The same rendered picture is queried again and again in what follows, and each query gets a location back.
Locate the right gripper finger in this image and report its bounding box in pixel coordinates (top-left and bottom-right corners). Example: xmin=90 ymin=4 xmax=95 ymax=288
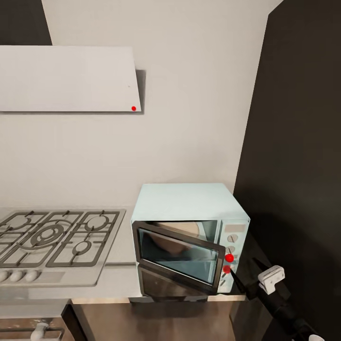
xmin=230 ymin=270 xmax=250 ymax=294
xmin=252 ymin=257 xmax=268 ymax=272

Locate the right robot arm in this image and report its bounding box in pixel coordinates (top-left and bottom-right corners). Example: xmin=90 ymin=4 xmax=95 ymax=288
xmin=230 ymin=257 xmax=327 ymax=341

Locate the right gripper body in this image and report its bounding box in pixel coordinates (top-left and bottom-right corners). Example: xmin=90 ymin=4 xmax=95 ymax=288
xmin=246 ymin=281 xmax=288 ymax=316

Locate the microwave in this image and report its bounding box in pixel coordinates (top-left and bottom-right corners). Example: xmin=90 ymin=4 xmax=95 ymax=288
xmin=130 ymin=183 xmax=250 ymax=293

